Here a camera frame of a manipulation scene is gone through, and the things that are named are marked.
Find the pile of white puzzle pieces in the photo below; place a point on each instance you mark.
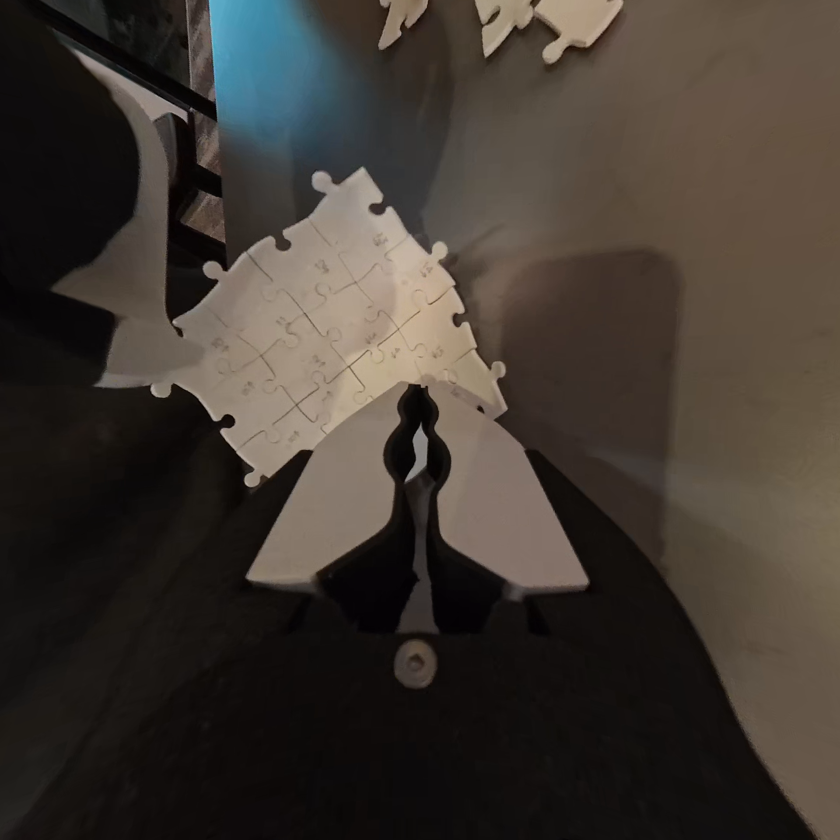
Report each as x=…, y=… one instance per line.
x=525, y=19

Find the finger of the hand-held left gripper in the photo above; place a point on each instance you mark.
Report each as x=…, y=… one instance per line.
x=148, y=262
x=144, y=354

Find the curved assembled puzzle section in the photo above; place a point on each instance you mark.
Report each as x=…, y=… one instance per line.
x=328, y=328

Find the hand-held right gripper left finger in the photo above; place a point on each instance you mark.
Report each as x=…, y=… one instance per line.
x=328, y=512

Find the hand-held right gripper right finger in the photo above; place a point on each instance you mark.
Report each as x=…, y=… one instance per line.
x=505, y=518

